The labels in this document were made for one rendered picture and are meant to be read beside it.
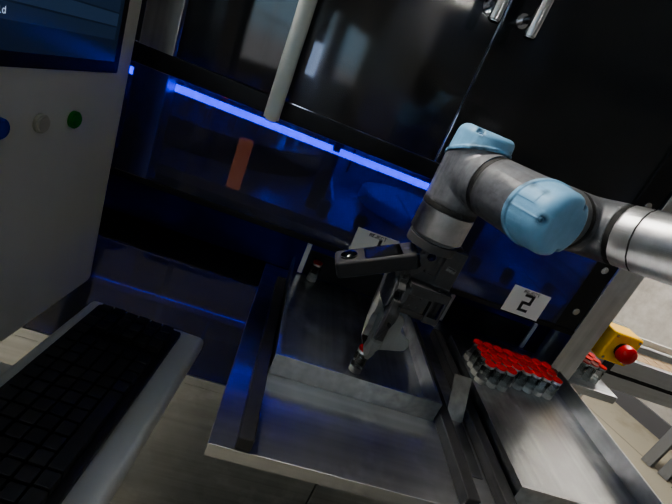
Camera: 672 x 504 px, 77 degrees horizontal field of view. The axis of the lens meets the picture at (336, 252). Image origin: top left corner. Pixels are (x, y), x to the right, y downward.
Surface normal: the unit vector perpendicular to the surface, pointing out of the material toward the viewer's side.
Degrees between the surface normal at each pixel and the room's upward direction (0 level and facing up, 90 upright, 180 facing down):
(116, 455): 0
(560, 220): 91
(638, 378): 90
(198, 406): 90
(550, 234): 91
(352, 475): 0
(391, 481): 0
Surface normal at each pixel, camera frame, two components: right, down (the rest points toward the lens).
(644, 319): -0.85, -0.15
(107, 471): 0.37, -0.86
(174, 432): 0.02, 0.39
